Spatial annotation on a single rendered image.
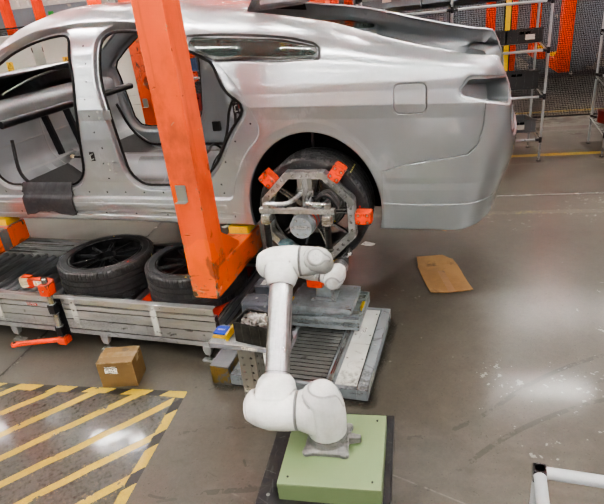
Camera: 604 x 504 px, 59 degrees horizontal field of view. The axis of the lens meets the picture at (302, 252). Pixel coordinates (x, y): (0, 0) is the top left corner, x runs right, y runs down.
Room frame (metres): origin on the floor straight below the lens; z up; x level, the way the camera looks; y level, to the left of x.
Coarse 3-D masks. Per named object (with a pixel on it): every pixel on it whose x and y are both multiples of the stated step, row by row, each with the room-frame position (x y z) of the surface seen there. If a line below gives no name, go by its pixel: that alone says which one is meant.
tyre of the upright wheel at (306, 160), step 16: (288, 160) 2.97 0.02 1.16; (304, 160) 2.92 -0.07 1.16; (320, 160) 2.89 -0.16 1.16; (336, 160) 2.92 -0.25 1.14; (352, 160) 3.04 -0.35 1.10; (352, 176) 2.85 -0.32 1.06; (352, 192) 2.83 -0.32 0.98; (368, 192) 2.90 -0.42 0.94; (368, 208) 2.82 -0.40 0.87; (336, 256) 2.87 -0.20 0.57
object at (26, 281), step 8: (24, 280) 3.19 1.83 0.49; (32, 280) 3.18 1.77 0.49; (48, 280) 3.13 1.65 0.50; (40, 288) 3.04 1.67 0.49; (48, 288) 3.05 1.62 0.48; (48, 296) 3.03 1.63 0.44; (16, 344) 3.07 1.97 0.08; (24, 344) 3.07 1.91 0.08; (32, 344) 3.07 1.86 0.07; (64, 344) 3.03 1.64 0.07
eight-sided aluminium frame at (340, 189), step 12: (324, 180) 2.80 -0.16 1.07; (276, 192) 2.91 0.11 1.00; (336, 192) 2.78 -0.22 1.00; (348, 192) 2.80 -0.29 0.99; (348, 204) 2.75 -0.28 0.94; (348, 216) 2.76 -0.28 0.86; (348, 228) 2.76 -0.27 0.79; (276, 240) 2.91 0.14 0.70; (348, 240) 2.77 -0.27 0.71; (336, 252) 2.79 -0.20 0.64
